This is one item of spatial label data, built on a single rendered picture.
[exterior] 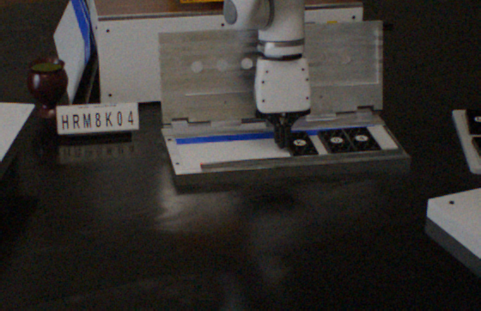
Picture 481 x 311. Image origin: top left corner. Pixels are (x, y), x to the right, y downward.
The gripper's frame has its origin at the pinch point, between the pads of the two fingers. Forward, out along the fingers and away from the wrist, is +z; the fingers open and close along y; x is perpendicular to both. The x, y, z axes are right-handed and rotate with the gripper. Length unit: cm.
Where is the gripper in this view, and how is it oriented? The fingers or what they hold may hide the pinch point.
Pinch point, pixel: (283, 137)
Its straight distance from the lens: 216.7
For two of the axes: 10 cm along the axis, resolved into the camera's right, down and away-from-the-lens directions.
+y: 9.9, -0.7, 1.3
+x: -1.5, -2.6, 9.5
